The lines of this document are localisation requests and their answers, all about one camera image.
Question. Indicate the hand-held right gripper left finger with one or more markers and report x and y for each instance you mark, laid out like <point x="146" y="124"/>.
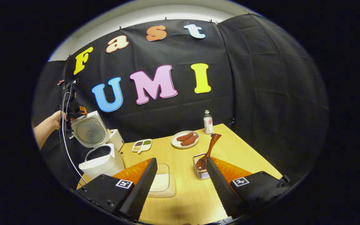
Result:
<point x="141" y="190"/>

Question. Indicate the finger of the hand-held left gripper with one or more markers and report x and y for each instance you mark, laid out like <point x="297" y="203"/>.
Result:
<point x="82" y="110"/>

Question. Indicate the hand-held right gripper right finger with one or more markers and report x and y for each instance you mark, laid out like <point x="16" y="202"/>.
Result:
<point x="220" y="187"/>

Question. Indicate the clear tray of rice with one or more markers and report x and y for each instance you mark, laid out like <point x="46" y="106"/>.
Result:
<point x="162" y="182"/>

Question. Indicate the brown wooden spoon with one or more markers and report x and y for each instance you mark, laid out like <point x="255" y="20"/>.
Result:
<point x="212" y="145"/>

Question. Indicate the white rice cooker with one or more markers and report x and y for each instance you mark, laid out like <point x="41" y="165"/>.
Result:
<point x="105" y="165"/>

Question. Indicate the pink clothes peg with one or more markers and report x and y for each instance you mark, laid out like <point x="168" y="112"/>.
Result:
<point x="61" y="82"/>

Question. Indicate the white divided grain dish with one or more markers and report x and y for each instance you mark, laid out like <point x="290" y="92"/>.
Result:
<point x="142" y="146"/>

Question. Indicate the white toaster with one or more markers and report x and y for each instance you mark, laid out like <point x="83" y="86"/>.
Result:
<point x="117" y="140"/>

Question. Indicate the red-brown meat piece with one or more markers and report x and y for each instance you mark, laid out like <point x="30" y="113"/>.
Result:
<point x="189" y="140"/>
<point x="185" y="137"/>

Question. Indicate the white round plate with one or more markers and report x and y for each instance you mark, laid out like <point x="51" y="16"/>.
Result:
<point x="175" y="143"/>

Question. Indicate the clear plastic bottle pink label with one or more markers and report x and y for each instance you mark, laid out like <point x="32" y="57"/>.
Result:
<point x="208" y="123"/>

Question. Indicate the black backdrop cloth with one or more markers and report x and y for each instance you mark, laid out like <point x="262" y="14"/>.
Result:
<point x="261" y="93"/>

